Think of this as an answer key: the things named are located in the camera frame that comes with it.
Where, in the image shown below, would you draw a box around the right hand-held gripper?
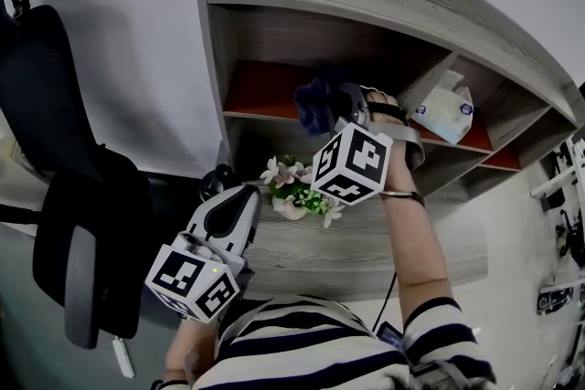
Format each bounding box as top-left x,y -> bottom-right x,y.
309,80 -> 427,208

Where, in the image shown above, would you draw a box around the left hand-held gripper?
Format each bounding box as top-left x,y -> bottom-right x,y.
144,184 -> 264,325

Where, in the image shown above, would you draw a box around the dark blue wiping cloth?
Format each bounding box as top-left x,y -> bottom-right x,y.
292,64 -> 349,139

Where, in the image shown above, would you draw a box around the grey wooden shelf unit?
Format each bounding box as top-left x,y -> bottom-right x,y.
193,0 -> 585,206

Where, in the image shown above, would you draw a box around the person's left forearm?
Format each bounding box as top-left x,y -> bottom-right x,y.
163,316 -> 221,385

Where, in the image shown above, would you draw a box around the person's right forearm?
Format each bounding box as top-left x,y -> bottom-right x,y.
380,140 -> 452,326

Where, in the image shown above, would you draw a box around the grey wood-grain table top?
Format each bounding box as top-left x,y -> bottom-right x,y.
216,140 -> 490,303

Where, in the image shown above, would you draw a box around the person's right hand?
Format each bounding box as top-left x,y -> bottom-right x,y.
362,88 -> 411,132

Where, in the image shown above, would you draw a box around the pink flowers in white pot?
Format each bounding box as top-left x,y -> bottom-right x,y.
259,153 -> 347,230

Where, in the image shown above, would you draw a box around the white tissue packet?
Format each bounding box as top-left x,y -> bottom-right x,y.
408,69 -> 475,147

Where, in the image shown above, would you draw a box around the person's striped shirt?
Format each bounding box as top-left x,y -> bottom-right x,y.
152,293 -> 498,390

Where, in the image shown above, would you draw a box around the white power strip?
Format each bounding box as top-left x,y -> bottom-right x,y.
111,334 -> 136,380

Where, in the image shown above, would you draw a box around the small dark chest device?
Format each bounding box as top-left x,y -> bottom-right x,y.
376,321 -> 407,352

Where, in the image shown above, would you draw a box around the black mesh office chair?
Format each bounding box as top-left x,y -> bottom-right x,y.
0,0 -> 155,351

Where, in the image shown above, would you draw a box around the white rack with black devices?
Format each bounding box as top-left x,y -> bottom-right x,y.
528,135 -> 585,317

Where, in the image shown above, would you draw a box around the thin wrist bracelet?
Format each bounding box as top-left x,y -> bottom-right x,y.
379,188 -> 427,210

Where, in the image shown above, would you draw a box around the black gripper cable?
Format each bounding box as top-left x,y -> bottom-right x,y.
371,270 -> 399,331

